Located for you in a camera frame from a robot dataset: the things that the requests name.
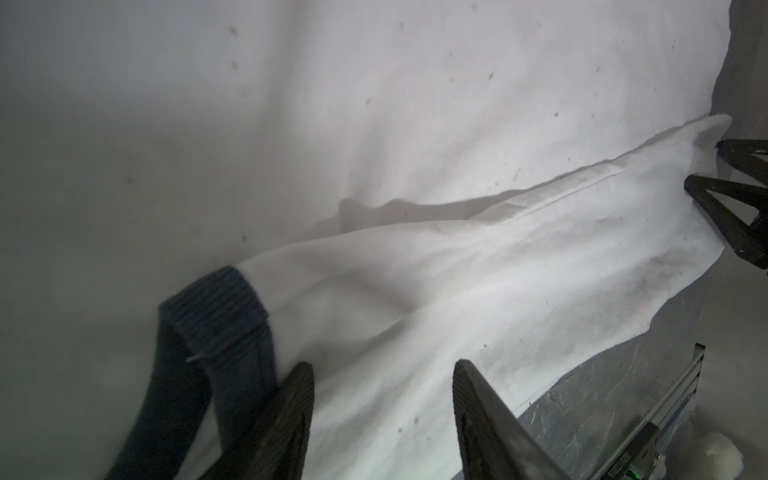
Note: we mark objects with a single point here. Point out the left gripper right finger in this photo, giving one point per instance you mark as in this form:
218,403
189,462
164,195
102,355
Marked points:
492,443

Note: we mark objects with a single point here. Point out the white plush toy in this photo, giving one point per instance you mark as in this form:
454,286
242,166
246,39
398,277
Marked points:
715,457

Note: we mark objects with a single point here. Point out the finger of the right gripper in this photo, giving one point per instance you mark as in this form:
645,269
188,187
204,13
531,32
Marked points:
748,241
744,155

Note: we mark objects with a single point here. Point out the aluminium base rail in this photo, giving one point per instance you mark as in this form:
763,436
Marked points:
640,454

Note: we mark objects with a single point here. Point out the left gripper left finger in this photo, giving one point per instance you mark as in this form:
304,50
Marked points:
276,445

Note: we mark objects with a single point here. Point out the white tank top navy trim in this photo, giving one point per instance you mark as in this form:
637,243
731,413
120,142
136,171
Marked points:
198,195

